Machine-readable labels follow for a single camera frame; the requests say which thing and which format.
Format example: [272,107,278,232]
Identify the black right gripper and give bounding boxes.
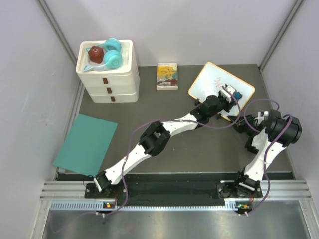
[228,114,257,137]

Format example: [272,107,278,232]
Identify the whiteboard with orange frame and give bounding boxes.
[188,62,255,124]

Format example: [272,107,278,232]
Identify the blue bone-shaped eraser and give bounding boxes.
[234,92,242,100]

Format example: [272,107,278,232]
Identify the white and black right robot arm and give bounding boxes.
[232,110,302,197]

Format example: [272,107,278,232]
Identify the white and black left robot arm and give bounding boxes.
[94,92,239,198]

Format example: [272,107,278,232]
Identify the yellow illustrated book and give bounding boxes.
[156,63,178,90]

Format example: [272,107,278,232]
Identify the white three-drawer storage unit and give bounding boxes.
[76,40,140,103]

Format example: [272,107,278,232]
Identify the teal cat-ear headphones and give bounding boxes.
[83,38,122,72]

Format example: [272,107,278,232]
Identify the dark red plush cube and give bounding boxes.
[88,46,104,64]

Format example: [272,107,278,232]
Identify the teal paper sheet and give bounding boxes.
[53,114,118,176]

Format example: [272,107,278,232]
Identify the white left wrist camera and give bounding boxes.
[219,84,236,101]

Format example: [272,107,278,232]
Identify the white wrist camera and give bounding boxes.
[219,84,236,101]
[257,111,269,124]

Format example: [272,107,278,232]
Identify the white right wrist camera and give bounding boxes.
[257,111,269,124]

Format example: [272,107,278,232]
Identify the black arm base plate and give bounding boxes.
[85,179,262,201]

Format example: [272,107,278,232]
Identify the grey slotted cable duct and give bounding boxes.
[50,200,250,212]

